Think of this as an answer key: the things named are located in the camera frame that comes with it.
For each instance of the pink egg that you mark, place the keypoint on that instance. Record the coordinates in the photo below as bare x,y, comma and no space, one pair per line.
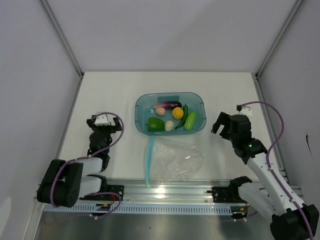
160,111

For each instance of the slotted cable duct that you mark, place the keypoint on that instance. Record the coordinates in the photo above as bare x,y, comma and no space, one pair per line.
132,208

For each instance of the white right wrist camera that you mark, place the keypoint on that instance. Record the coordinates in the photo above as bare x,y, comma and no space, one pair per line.
244,110

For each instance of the aluminium mounting rail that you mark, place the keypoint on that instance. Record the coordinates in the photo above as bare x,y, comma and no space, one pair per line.
171,192

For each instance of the green bell pepper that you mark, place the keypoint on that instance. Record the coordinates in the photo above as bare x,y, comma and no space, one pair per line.
155,124

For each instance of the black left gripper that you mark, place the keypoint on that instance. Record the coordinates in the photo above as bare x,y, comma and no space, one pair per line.
113,128

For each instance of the left aluminium frame post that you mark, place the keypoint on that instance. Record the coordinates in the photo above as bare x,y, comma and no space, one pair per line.
52,19

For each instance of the right aluminium frame post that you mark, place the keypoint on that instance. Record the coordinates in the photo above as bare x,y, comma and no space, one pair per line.
293,13

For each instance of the light green cucumber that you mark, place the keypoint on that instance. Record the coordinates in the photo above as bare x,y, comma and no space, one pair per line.
190,121

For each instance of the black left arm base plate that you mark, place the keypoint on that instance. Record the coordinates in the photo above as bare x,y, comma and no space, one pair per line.
115,189

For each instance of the purple eggplant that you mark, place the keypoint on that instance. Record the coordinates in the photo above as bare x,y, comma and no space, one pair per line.
168,105

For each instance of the dark green chili pepper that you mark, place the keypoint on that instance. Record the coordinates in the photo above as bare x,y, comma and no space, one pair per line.
184,118

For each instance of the blue translucent plastic basin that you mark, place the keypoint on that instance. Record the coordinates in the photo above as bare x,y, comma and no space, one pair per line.
144,109

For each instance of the white egg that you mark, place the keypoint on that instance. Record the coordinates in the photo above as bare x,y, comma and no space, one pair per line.
169,125

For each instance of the aluminium frame post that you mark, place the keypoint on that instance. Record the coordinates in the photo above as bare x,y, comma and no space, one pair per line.
293,13
52,19

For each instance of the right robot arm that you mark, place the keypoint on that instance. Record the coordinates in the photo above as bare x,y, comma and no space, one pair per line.
289,217

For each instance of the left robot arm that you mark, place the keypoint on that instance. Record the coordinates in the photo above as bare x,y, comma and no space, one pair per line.
66,182

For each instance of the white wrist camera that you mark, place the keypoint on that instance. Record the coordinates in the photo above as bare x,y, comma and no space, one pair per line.
101,119
244,110

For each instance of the clear zip top bag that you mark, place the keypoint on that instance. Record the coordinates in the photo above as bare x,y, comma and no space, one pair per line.
168,160

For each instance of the orange fruit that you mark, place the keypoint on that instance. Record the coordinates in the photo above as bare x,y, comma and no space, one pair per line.
177,113

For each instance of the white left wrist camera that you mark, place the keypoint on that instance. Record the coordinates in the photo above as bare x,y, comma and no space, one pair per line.
101,119

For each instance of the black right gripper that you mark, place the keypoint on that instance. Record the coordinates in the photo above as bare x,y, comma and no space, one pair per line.
223,119

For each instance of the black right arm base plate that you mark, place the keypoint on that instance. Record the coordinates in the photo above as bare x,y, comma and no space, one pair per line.
225,195

